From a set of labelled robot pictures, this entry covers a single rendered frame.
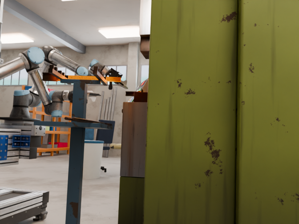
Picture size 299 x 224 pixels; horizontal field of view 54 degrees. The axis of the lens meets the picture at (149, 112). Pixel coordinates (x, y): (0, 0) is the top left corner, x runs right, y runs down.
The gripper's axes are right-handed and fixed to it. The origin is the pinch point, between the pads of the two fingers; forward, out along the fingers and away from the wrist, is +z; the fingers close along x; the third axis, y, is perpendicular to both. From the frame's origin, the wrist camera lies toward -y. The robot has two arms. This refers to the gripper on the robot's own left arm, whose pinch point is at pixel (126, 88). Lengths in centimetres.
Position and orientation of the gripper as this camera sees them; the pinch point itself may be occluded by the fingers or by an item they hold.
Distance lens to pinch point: 247.1
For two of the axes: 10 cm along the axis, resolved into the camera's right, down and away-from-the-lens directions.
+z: 8.2, 5.5, 1.8
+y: 5.2, -8.3, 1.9
